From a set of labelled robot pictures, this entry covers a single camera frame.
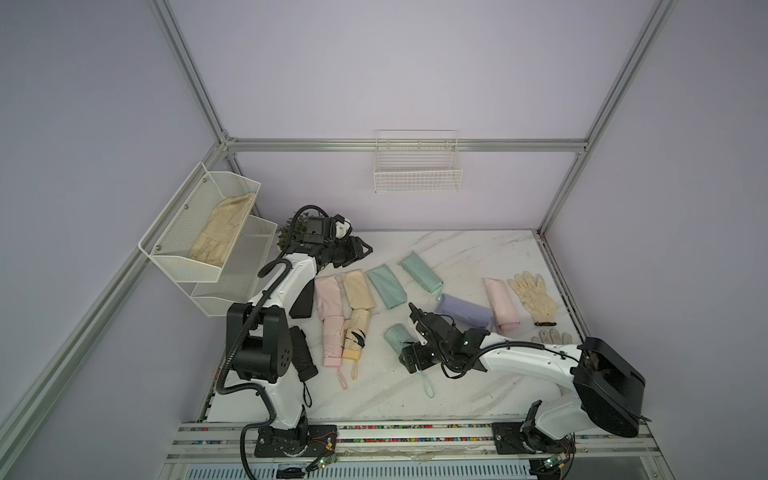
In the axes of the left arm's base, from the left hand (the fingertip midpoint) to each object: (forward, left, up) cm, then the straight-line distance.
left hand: (366, 253), depth 89 cm
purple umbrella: (-11, -32, -17) cm, 37 cm away
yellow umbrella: (-20, +3, -15) cm, 25 cm away
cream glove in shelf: (-5, +39, +11) cm, 41 cm away
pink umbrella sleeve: (-5, +14, -17) cm, 22 cm away
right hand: (-25, -15, -16) cm, 33 cm away
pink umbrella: (-21, +10, -17) cm, 29 cm away
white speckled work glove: (-18, -59, -20) cm, 65 cm away
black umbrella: (-26, +18, -17) cm, 37 cm away
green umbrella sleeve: (+1, -6, -19) cm, 20 cm away
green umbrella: (-20, -9, -16) cm, 27 cm away
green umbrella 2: (+6, -18, -18) cm, 26 cm away
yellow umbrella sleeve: (-1, +4, -17) cm, 18 cm away
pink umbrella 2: (-9, -44, -16) cm, 48 cm away
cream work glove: (-3, -57, -18) cm, 60 cm away
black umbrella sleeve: (-8, +22, -18) cm, 30 cm away
